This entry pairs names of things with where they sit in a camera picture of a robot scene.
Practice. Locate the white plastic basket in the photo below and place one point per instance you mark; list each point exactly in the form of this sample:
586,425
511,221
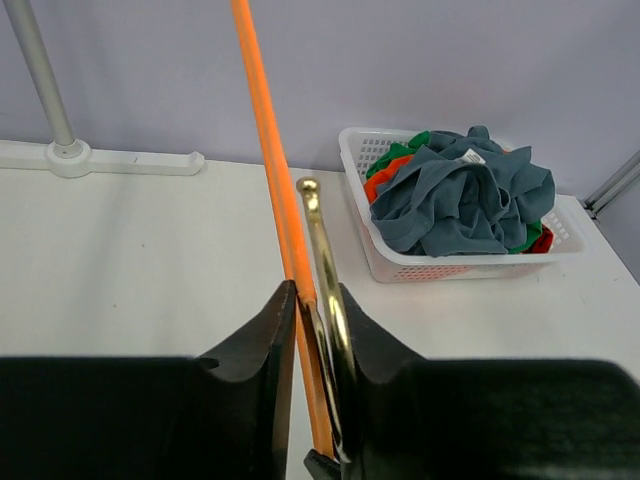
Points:
360,147

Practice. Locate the blue grey t shirt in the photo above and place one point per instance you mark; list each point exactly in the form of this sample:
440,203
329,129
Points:
465,200

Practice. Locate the orange hanger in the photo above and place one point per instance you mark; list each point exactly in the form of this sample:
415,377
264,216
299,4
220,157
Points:
323,336

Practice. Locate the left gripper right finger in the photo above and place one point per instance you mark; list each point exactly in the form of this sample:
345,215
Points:
488,419

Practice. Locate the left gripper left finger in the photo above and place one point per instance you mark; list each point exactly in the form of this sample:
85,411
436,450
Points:
224,414

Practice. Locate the green t shirt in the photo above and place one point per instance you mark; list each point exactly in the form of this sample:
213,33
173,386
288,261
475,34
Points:
395,155

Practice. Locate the orange t shirt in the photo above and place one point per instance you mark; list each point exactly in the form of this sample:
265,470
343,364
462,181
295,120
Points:
442,207

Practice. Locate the white metal clothes rack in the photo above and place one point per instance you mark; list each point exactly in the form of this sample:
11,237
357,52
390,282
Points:
67,156

